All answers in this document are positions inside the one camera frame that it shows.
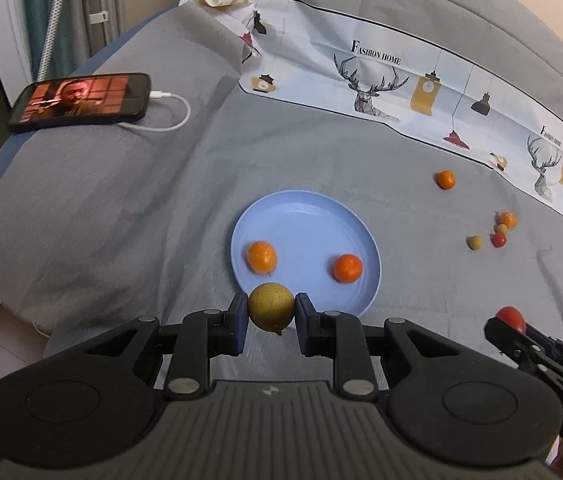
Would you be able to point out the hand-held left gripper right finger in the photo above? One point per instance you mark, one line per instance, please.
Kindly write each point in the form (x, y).
(304, 325)

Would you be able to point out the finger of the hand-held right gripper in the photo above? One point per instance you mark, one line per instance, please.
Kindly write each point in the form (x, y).
(546, 345)
(506, 340)

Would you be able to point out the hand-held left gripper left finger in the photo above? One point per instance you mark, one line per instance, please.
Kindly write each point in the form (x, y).
(237, 322)

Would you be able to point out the yellow-green round fruit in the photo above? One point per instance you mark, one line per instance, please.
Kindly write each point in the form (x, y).
(271, 312)

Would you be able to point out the blue plate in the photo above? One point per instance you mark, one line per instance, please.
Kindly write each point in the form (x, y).
(306, 230)

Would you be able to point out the small red cherry tomato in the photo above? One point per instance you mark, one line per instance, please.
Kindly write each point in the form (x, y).
(499, 240)

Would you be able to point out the orange mandarin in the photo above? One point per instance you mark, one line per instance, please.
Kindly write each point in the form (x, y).
(261, 256)
(347, 267)
(446, 179)

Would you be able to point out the small yellow-green fruit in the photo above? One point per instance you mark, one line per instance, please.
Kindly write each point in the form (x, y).
(475, 242)

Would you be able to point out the small orange kumquat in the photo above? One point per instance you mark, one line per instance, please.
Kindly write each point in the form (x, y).
(506, 219)

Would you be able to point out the grey pillow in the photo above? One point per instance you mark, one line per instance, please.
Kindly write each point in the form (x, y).
(86, 200)

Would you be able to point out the white printed bed sheet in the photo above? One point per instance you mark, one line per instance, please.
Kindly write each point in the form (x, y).
(311, 60)

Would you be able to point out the black smartphone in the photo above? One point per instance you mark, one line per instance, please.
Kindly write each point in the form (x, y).
(81, 97)

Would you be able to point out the white clip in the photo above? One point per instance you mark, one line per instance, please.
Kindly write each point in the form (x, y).
(98, 16)

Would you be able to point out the teal curtain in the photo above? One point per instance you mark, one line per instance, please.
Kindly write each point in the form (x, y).
(64, 15)

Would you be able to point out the white pole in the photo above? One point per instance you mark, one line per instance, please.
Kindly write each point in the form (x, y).
(54, 15)

